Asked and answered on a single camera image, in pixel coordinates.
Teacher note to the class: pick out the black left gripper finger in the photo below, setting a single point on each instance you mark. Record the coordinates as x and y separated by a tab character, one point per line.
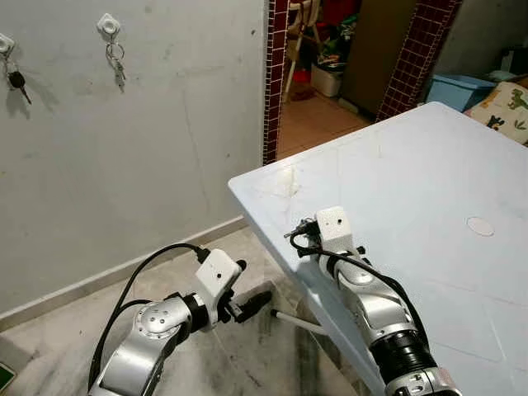
241	265
260	302

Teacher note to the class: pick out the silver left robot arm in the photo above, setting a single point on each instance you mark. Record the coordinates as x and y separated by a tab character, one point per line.
161	318

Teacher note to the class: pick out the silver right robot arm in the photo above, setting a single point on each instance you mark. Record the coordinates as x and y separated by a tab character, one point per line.
375	309

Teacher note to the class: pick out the white table leg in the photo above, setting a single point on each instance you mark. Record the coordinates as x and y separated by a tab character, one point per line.
297	322

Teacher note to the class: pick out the large white plastic table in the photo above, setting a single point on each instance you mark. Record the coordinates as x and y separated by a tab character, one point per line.
412	181

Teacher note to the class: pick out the white storage box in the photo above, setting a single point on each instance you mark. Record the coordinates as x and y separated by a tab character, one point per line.
327	81

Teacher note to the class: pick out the wooden high chair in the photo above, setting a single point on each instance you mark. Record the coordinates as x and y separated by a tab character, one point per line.
304	25

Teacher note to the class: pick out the brown wooden door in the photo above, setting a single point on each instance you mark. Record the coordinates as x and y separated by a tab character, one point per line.
375	49

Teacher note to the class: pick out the dinosaur print cushion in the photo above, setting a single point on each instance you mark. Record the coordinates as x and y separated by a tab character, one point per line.
505	111

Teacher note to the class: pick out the blue plastic bin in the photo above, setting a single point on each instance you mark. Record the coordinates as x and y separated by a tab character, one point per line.
458	91

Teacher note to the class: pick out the black box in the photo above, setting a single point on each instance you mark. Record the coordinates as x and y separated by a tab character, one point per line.
516	59

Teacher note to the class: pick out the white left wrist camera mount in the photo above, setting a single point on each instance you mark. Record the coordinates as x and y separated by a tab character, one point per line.
216	276

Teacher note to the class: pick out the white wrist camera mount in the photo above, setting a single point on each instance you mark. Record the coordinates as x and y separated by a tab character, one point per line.
334	224
216	276

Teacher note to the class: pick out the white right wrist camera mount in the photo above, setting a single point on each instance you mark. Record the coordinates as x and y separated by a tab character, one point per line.
334	224

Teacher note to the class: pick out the white square wall hook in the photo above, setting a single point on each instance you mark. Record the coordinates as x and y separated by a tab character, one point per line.
109	25
5	43

